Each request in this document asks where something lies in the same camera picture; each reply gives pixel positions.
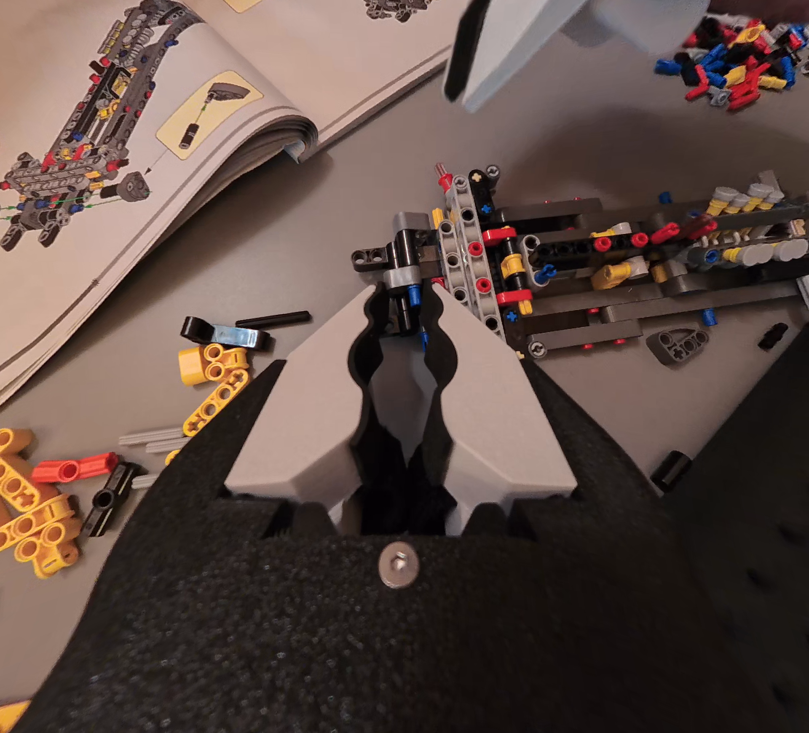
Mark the grey lego piece with connector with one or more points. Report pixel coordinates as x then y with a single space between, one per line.
411 220

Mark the light grey lego axle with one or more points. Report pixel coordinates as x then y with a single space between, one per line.
167 446
151 436

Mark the red lego axle connector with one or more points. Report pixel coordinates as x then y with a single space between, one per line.
73 467

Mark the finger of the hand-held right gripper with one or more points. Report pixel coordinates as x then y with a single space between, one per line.
537 19

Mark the black lego pin connector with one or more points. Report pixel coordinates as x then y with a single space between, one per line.
110 496

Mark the pile of yellow lego pieces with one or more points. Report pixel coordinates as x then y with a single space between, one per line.
202 363

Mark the grey lego car chassis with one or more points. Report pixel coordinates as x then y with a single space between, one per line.
600 335

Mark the pile of mixed lego pins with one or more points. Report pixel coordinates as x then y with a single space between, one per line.
733 63

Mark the lego instruction booklet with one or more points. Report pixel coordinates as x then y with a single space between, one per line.
63 272

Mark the black lego axle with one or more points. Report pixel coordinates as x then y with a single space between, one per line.
272 320

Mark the black curved lego liftarm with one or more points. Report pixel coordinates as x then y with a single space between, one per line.
196 328

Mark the dark grey lego cam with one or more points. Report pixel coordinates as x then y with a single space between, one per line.
663 347

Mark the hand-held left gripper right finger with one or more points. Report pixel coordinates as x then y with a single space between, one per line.
505 429

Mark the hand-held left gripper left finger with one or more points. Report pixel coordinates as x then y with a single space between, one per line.
291 429

